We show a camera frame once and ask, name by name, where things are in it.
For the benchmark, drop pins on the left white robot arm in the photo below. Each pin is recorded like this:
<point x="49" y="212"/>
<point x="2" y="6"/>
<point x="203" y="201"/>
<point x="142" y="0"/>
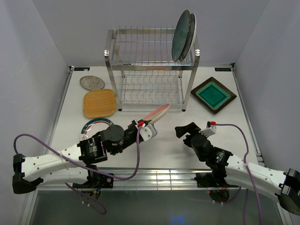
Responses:
<point x="77" y="164"/>

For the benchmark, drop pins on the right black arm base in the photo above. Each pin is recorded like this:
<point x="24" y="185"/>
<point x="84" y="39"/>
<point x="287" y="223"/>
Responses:
<point x="206" y="180"/>

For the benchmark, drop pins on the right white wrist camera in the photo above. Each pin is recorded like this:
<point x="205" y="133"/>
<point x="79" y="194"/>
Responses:
<point x="210" y="129"/>

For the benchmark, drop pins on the aluminium front frame rail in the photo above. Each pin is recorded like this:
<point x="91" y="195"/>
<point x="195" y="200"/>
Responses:
<point x="143" y="180"/>

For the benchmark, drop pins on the speckled grey round plate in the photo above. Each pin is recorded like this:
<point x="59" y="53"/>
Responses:
<point x="91" y="82"/>

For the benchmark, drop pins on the right blue table label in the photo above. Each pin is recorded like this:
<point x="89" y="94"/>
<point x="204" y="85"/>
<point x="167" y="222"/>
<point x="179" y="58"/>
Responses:
<point x="223" y="69"/>

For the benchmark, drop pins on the blue table label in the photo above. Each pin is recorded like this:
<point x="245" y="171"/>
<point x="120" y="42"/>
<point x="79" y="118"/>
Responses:
<point x="223" y="69"/>
<point x="81" y="68"/>

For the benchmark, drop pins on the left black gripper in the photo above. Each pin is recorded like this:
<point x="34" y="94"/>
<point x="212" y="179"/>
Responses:
<point x="133" y="124"/>

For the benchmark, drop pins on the yellow woven square plate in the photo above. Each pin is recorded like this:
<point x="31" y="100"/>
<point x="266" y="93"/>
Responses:
<point x="99" y="103"/>

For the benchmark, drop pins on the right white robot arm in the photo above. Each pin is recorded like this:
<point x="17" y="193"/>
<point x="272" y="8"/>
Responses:
<point x="227" y="168"/>

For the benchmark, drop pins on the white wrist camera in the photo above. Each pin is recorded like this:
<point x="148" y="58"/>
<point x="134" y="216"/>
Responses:
<point x="147" y="132"/>
<point x="210" y="129"/>

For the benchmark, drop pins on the white plate green red rim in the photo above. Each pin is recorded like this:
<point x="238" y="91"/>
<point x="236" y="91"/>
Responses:
<point x="94" y="126"/>

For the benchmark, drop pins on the pink cream floral plate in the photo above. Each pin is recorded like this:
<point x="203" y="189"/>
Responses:
<point x="157" y="114"/>

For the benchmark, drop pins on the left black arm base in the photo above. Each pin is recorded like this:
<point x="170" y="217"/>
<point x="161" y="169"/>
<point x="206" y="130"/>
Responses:
<point x="97" y="181"/>

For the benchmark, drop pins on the left blue table label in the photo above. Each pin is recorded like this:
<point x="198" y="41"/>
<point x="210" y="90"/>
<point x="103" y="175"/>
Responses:
<point x="81" y="68"/>

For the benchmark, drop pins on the steel two-tier dish rack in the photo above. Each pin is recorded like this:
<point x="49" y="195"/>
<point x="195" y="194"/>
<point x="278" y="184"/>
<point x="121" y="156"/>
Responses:
<point x="141" y="69"/>

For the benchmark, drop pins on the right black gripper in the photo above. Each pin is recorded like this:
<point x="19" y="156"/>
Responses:
<point x="191" y="128"/>

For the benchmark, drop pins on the green black square plate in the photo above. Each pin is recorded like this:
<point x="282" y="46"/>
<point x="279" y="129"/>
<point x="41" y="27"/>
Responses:
<point x="213" y="95"/>

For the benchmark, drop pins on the white plate teal lettered rim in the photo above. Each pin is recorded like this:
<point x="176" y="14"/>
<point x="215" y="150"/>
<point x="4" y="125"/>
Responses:
<point x="191" y="37"/>

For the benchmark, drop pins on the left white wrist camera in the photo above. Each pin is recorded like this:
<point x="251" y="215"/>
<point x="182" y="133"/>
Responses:
<point x="147" y="132"/>

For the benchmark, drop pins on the dark blue round plate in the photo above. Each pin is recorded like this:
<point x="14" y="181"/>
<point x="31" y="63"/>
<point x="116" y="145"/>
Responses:
<point x="180" y="35"/>

